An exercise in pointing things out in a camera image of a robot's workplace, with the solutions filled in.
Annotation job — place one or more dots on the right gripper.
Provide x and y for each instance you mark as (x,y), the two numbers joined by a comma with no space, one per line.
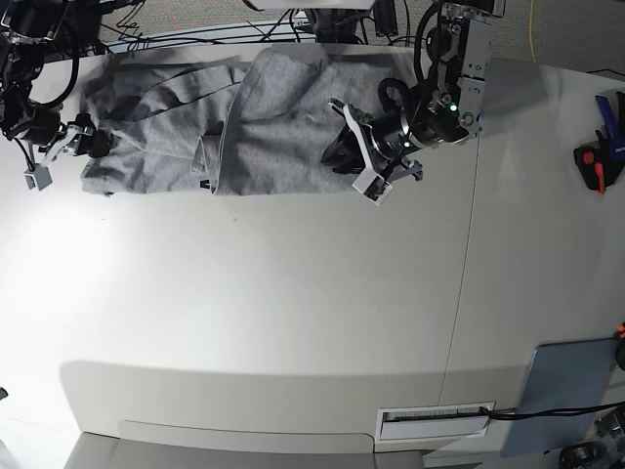
(43,128)

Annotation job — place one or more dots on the central robot base mount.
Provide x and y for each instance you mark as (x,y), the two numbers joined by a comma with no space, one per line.
(339,26)

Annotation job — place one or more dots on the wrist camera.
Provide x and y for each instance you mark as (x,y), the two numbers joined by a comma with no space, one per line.
(373,190)
(38,179)

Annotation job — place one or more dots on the black device at bottom right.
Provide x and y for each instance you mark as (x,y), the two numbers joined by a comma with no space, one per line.
(582,455)

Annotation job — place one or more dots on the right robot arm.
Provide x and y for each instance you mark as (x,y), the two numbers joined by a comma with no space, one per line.
(32,32)

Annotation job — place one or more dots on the blue clamp with orange trigger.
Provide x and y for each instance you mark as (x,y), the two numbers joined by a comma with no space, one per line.
(601,163)

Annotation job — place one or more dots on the grey T-shirt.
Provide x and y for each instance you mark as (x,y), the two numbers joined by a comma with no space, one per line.
(231,129)

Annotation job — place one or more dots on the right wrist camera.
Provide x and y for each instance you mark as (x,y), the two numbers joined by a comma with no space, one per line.
(38,179)

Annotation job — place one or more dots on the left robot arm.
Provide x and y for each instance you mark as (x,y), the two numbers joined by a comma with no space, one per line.
(450,56)

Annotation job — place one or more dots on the orange black tool right edge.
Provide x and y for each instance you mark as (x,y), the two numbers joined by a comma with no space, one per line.
(619,354)

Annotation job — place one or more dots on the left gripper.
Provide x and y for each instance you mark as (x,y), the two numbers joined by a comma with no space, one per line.
(414,118)

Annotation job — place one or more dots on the blue-grey tablet board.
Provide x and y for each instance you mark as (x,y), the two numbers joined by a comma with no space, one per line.
(561,375)

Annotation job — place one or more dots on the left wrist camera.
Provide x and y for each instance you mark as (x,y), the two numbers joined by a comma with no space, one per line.
(373,190)

